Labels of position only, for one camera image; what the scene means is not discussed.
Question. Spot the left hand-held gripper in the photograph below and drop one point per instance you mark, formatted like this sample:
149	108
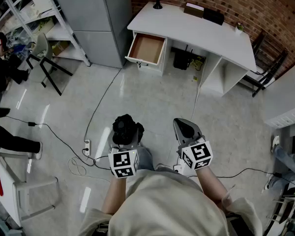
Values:
124	162

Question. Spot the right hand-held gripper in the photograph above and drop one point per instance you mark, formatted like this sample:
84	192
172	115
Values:
197	155

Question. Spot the wooden drawer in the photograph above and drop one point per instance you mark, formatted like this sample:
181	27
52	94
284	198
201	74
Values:
147	48

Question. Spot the person's right forearm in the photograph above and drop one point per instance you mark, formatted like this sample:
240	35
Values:
211	185

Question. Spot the person's left forearm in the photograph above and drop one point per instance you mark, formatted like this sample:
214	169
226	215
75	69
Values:
114	195

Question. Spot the white drawer cabinet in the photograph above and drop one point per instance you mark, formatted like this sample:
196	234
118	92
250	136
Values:
287	118

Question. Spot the white desk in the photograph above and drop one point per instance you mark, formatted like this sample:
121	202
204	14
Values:
186	29

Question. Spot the person's blue jeans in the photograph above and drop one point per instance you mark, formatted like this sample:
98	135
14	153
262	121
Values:
145	158

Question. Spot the white power strip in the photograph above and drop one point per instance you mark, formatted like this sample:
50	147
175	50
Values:
87	147

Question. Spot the person's beige shirt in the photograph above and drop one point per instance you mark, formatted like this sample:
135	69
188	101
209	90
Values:
167	205

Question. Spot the black folding chair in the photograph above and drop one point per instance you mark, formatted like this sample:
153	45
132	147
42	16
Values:
268	72

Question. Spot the small potted flower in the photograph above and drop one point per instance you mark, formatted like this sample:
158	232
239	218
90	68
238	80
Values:
240	28

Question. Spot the black box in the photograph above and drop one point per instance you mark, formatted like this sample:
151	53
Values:
213	16

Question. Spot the brown cardboard box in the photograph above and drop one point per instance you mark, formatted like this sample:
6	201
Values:
193	10

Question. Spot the grey chair black legs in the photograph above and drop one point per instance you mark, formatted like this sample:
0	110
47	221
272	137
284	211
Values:
43	49

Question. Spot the grey metal cabinet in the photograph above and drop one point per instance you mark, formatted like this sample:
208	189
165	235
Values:
93	21

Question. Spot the white table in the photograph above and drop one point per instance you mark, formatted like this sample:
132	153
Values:
7	193

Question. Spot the white metal shelf rack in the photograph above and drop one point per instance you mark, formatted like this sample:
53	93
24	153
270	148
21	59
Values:
61	23

